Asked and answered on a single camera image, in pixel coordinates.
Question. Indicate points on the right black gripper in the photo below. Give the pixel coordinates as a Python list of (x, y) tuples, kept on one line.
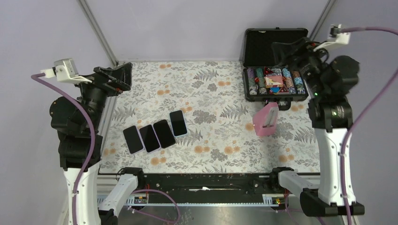
[(300, 50)]

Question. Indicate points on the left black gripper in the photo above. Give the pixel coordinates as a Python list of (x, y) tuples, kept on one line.
[(103, 76)]

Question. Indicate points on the light blue phone case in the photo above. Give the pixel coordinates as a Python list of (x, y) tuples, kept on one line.
[(183, 135)]

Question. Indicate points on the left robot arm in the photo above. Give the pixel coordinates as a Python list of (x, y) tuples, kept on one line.
[(76, 122)]

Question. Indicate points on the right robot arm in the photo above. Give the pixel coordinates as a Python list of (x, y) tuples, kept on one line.
[(331, 116)]

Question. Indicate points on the black poker chip case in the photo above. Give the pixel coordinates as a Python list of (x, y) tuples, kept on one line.
[(257, 53)]

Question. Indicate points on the phone in lilac case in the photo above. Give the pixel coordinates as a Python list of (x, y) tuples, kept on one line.
[(149, 138)]

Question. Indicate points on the phone in black case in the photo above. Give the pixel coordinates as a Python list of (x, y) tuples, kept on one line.
[(164, 134)]

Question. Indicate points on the phone in purple case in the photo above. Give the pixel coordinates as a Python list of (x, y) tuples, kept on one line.
[(133, 140)]

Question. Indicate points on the playing cards deck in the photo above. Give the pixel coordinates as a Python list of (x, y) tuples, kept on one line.
[(274, 81)]

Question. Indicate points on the floral tablecloth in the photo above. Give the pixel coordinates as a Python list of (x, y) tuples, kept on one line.
[(221, 136)]

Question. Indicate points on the pink box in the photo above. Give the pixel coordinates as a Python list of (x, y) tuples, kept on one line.
[(264, 121)]

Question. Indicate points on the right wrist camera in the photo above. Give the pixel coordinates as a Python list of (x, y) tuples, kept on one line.
[(336, 38)]

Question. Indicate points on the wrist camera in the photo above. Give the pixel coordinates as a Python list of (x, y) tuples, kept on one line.
[(65, 71), (336, 38)]

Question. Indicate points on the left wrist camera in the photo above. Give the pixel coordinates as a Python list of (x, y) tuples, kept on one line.
[(65, 71)]

